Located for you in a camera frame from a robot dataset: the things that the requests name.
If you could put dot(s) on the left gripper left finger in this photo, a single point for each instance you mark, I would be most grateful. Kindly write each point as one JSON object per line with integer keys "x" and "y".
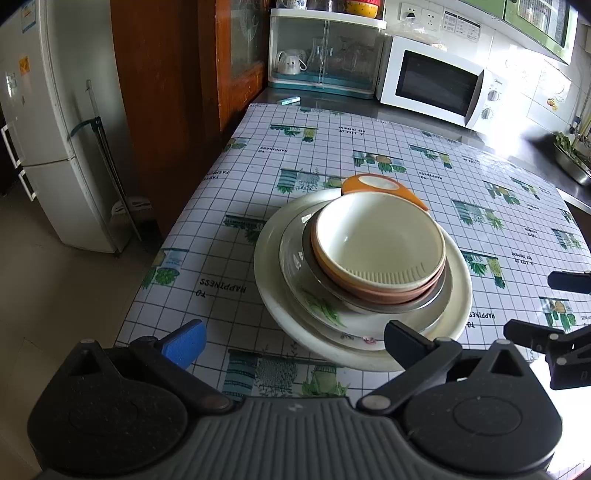
{"x": 165, "y": 361}

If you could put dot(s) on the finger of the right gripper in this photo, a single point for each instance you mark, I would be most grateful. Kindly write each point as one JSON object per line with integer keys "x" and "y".
{"x": 570, "y": 281}
{"x": 541, "y": 339}

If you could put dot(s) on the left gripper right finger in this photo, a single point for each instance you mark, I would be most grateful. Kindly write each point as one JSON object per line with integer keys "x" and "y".
{"x": 426, "y": 364}

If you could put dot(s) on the pink plastic bowl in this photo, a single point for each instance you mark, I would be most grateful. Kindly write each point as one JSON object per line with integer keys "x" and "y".
{"x": 371, "y": 293}

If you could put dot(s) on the stainless steel bowl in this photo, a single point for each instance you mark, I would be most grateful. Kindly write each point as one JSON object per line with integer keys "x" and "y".
{"x": 359, "y": 304}

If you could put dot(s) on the cream plastic bowl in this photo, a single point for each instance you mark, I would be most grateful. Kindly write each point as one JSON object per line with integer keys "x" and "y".
{"x": 381, "y": 240}

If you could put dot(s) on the patterned grid tablecloth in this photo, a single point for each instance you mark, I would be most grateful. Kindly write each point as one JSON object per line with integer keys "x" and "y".
{"x": 511, "y": 227}

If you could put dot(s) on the floral patterned plate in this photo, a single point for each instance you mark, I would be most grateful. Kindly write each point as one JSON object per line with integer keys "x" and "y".
{"x": 359, "y": 330}

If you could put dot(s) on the steel basin with greens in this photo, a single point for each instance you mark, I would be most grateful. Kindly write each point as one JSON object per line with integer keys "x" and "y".
{"x": 574, "y": 163}

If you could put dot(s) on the large cream plate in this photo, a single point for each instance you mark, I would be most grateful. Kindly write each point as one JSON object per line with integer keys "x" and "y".
{"x": 294, "y": 320}

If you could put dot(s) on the orange plastic lid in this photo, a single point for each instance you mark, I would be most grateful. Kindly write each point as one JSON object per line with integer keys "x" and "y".
{"x": 377, "y": 183}

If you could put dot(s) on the white refrigerator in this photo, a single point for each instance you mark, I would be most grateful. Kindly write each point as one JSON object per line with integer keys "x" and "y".
{"x": 65, "y": 129}

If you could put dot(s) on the white microwave oven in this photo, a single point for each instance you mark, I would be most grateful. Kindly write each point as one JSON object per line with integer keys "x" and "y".
{"x": 422, "y": 78}

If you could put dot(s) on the wooden cabinet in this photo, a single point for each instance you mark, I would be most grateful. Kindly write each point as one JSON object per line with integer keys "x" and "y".
{"x": 187, "y": 71}

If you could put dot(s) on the white mug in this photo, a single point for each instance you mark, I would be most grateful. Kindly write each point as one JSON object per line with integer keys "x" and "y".
{"x": 291, "y": 62}

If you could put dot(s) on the white glass-door cup cabinet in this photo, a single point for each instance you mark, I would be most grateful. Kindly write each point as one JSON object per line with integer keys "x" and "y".
{"x": 342, "y": 51}

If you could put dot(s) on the green wall cabinet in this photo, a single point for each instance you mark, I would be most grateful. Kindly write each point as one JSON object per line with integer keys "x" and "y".
{"x": 545, "y": 27}

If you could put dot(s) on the wall power socket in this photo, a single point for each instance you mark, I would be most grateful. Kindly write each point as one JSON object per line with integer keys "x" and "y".
{"x": 423, "y": 17}

